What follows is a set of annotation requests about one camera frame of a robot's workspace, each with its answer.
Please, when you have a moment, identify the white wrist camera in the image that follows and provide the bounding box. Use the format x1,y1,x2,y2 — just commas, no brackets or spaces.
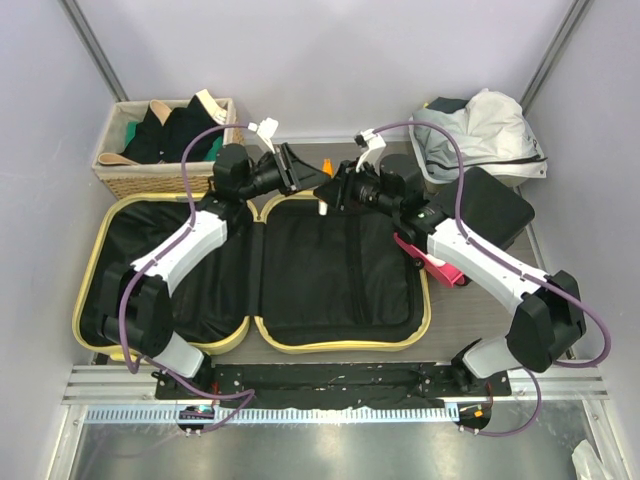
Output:
247,117,279,153
354,129,386,172

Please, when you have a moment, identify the white plastic mesh basket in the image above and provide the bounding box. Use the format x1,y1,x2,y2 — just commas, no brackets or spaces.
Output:
409,119,548,191

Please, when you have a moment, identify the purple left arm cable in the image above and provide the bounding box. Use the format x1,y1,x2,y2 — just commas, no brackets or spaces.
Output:
119,123,256,434

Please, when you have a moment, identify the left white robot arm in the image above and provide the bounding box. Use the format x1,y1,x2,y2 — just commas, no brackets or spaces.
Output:
97,144,330,399

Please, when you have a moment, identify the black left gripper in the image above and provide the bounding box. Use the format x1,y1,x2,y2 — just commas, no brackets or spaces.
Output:
239,144,331,202

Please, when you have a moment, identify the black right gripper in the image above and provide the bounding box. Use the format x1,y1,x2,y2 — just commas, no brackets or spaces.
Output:
315,157,400,218

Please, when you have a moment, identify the black clothing in basket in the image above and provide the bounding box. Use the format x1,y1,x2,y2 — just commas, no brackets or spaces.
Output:
120,90,226,165

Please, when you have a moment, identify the grey garment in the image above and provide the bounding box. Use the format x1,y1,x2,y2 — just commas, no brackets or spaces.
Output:
409,89,547,186

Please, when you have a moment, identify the beige shoe insole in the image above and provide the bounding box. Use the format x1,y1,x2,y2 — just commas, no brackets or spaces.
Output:
98,153,136,166

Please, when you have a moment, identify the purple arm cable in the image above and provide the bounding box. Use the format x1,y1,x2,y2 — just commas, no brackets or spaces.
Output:
119,123,256,434
372,121,612,436

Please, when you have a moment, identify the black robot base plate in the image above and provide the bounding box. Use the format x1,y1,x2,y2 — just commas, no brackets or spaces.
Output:
154,360,511,409

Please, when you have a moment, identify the green cloth in basket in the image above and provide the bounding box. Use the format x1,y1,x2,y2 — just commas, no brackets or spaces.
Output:
122,122,223,165

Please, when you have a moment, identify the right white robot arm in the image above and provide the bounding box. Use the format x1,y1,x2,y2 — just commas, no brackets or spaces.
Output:
313,154,586,395

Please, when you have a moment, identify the woven wicker basket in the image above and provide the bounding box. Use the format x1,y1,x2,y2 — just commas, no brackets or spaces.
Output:
92,97,244,199

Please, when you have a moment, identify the white slotted cable duct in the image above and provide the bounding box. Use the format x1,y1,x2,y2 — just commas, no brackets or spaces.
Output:
84,403,459,425

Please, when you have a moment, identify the beige item with white tag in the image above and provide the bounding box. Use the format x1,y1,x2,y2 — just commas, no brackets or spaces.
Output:
195,89,228,125

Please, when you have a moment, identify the orange and white tube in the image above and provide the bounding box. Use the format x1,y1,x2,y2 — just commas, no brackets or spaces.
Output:
318,158,334,216

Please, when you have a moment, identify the crumpled white plastic bag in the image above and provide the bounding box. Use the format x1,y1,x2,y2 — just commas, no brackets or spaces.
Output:
571,440,610,480

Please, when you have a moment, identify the black and pink drawer box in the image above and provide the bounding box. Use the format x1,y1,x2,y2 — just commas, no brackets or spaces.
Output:
394,167,534,288

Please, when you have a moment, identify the yellow hard-shell suitcase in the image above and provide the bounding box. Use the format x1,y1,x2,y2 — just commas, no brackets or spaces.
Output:
71,188,432,362

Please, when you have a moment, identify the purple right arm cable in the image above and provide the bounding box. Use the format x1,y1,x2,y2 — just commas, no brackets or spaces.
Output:
372,121,612,436

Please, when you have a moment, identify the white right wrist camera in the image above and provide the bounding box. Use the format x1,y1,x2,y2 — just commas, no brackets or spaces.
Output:
354,129,386,172

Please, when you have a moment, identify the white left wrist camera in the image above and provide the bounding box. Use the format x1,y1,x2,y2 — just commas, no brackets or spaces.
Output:
247,117,279,153

